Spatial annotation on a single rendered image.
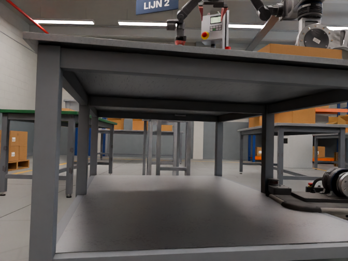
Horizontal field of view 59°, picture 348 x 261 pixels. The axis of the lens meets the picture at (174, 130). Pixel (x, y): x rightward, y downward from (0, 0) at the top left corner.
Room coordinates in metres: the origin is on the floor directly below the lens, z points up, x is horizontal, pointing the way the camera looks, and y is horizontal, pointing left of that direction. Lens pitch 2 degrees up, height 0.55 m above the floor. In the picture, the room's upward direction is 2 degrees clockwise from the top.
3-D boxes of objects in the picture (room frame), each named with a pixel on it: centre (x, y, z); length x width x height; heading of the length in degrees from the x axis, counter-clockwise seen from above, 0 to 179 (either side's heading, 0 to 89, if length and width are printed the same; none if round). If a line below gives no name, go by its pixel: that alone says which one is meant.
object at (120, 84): (1.95, -0.05, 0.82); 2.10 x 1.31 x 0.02; 11
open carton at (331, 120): (6.37, -3.43, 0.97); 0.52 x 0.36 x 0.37; 92
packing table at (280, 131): (4.43, -1.53, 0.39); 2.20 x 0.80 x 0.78; 179
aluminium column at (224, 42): (2.18, -0.35, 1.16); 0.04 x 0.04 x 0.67; 11
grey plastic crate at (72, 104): (4.02, 1.18, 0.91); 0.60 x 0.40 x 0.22; 3
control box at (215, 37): (2.24, -0.27, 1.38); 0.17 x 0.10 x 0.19; 66
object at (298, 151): (7.36, -2.84, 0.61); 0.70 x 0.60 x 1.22; 11
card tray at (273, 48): (1.14, -0.40, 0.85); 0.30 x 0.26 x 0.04; 11
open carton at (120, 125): (7.72, 1.48, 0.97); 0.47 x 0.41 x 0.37; 176
